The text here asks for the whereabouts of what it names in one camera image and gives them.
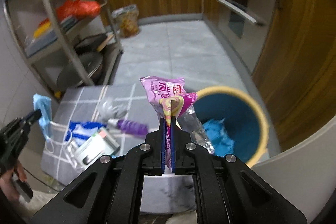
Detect light blue face mask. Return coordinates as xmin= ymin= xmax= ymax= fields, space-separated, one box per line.
xmin=33 ymin=94 xmax=52 ymax=141

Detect purple spray bottle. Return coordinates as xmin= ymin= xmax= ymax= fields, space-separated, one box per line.
xmin=107 ymin=119 xmax=149 ymax=137

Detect blue wet wipes pack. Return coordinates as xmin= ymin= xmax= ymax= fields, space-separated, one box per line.
xmin=64 ymin=121 xmax=106 ymax=147

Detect white green carton box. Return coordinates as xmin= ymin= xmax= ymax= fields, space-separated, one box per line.
xmin=74 ymin=127 xmax=120 ymax=168

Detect clear plastic bag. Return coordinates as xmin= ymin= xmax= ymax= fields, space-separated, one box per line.
xmin=97 ymin=97 xmax=127 ymax=121

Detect purple snack wrapper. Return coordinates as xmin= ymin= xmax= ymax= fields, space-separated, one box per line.
xmin=139 ymin=76 xmax=214 ymax=154

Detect blue trash in bin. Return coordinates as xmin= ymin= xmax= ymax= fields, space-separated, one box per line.
xmin=203 ymin=119 xmax=235 ymax=157

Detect bagged floor trash bin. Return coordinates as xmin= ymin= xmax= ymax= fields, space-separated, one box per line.
xmin=112 ymin=5 xmax=139 ymax=38

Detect wooden kitchen cabinets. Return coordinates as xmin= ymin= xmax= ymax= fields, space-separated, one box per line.
xmin=108 ymin=0 xmax=335 ymax=155

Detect person's left hand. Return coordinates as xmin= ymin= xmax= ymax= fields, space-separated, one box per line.
xmin=0 ymin=161 xmax=27 ymax=202

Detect blue bin with yellow rim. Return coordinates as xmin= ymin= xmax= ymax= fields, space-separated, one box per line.
xmin=194 ymin=86 xmax=269 ymax=168

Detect grey wok lid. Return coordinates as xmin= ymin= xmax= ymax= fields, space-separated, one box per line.
xmin=56 ymin=52 xmax=104 ymax=89

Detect black flat griddle pan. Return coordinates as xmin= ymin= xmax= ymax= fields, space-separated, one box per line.
xmin=74 ymin=33 xmax=114 ymax=55

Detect yellow item on shelf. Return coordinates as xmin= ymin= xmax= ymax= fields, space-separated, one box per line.
xmin=33 ymin=19 xmax=51 ymax=38

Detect stainless steel shelf rack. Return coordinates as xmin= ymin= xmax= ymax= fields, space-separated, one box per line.
xmin=2 ymin=0 xmax=122 ymax=94

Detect red plastic bag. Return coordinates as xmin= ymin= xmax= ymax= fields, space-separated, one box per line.
xmin=56 ymin=0 xmax=101 ymax=20

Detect stainless steel drawer appliance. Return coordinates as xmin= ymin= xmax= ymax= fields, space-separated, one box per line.
xmin=217 ymin=0 xmax=276 ymax=72

